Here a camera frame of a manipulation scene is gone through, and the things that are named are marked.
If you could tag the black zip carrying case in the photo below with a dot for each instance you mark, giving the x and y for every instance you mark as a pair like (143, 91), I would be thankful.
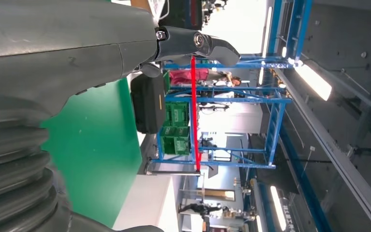
(147, 105)

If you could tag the blue steel rack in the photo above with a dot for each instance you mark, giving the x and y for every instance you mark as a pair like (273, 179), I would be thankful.
(275, 134)

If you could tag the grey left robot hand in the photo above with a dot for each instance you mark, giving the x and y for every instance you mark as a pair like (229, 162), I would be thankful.
(60, 48)

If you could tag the white table with metal frame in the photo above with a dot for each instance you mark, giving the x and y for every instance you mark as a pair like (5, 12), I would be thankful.
(147, 205)

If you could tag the ceiling light panel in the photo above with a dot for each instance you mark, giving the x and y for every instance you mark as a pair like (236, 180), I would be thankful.
(278, 208)
(313, 81)

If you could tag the background person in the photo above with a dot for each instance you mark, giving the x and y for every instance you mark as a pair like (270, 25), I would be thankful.
(188, 76)

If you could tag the green plastic crate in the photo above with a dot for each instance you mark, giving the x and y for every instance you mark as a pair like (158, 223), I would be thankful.
(177, 113)
(176, 141)

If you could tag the brown cardboard box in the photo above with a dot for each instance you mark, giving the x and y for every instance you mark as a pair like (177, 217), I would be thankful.
(140, 4)

